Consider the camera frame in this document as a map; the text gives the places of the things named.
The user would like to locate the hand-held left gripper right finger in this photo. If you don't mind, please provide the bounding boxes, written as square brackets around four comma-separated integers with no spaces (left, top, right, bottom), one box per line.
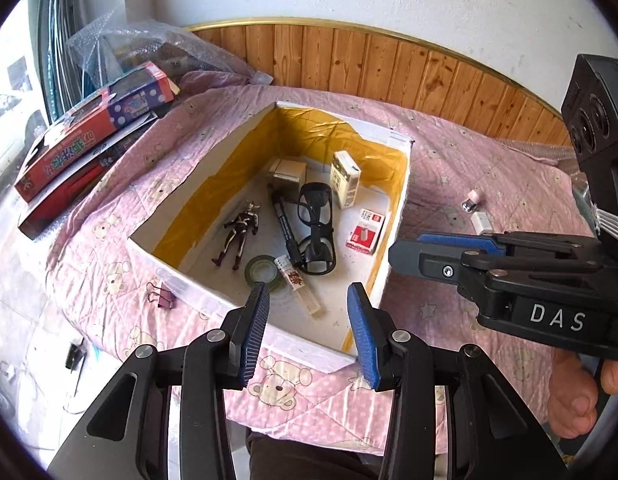
[347,282,570,480]

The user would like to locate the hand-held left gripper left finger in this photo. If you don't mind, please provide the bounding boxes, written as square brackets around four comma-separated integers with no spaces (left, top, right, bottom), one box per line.
[46,281,271,480]

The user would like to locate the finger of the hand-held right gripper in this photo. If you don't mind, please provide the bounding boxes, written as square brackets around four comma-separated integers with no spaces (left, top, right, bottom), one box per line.
[418,231,604,262]
[388,239,516,312]

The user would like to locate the green tape roll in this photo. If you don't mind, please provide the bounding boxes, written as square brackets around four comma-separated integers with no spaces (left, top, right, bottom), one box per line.
[244,255,282,293]

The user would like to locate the small clear tube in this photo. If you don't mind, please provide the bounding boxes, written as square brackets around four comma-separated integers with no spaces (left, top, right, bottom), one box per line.
[275,255,323,317]

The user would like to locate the red white staples box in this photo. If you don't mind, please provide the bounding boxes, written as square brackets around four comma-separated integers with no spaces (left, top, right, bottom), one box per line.
[345,208,386,256]

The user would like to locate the white cardboard box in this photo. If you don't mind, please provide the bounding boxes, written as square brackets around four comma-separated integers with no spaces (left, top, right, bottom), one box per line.
[126,101,415,375]

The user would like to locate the dark silver action figure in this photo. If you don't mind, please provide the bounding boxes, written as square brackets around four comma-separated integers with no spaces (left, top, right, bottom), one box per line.
[210,200,262,271]

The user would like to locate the black marker pen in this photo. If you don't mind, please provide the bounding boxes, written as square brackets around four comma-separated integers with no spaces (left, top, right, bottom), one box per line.
[269,191,302,268]

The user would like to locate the black framed glasses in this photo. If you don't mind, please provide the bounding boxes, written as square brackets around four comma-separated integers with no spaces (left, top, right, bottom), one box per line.
[287,181,338,276]

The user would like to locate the person's right hand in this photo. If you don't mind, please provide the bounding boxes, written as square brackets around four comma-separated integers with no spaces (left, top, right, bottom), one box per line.
[548,350,618,441]

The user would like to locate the purple binder clip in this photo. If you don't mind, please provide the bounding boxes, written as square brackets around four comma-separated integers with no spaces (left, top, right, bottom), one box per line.
[146,281,176,311]

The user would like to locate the white card pack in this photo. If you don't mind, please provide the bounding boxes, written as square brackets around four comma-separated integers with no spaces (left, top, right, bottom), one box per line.
[330,151,362,210]

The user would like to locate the person's dark trousers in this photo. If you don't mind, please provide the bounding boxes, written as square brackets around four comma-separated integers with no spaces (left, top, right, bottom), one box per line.
[244,427,390,480]

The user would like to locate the beige cube box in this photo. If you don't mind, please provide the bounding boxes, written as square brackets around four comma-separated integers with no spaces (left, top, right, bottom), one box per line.
[266,156,308,192]

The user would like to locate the small black object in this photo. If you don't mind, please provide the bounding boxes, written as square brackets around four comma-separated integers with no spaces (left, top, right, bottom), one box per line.
[64,342,87,371]

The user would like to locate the pink bear printed blanket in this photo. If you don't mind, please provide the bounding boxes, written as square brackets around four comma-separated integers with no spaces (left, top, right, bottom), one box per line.
[46,71,604,456]

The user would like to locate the wooden headboard panel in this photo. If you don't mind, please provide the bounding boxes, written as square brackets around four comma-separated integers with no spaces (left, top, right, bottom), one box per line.
[184,17,584,148]

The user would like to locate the dark red flat box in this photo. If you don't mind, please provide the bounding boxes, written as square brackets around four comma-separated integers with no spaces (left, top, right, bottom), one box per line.
[18,110,160,241]

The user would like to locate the red toy box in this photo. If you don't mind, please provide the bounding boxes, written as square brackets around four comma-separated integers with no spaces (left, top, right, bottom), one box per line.
[14,61,180,204]

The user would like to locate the clear bubble wrap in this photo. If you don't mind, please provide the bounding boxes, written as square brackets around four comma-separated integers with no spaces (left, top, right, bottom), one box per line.
[66,7,275,98]

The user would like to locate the white car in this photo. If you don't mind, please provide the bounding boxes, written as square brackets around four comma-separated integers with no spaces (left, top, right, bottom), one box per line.
[0,92,47,186]

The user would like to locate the metal window frame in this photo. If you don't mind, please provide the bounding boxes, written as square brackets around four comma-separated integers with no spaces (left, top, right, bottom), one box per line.
[39,0,112,126]

